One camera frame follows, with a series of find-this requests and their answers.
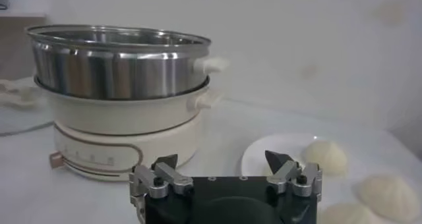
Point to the white steamed baozi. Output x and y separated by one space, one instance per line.
389 197
326 157
346 216

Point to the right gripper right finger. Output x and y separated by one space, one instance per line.
287 176

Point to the stainless steel steamer basket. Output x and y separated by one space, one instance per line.
115 73

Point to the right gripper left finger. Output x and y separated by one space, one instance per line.
158 182

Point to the white round plate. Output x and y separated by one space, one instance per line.
263 156

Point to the cream electric cooker base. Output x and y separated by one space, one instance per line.
115 120

